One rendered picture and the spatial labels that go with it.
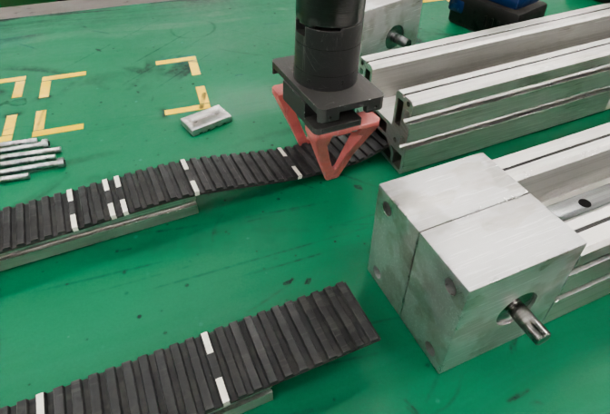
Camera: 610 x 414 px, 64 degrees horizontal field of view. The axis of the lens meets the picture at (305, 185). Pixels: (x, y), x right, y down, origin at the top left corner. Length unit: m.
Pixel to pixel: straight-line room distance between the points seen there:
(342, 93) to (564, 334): 0.25
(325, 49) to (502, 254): 0.21
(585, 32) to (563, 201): 0.31
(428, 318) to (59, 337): 0.26
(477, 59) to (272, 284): 0.34
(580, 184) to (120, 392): 0.38
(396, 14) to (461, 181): 0.33
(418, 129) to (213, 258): 0.22
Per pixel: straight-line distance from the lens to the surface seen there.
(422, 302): 0.35
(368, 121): 0.44
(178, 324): 0.39
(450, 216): 0.33
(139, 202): 0.43
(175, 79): 0.67
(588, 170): 0.46
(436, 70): 0.55
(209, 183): 0.44
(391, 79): 0.52
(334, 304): 0.35
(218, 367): 0.33
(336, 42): 0.41
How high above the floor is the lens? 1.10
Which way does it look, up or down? 42 degrees down
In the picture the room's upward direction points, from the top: straight up
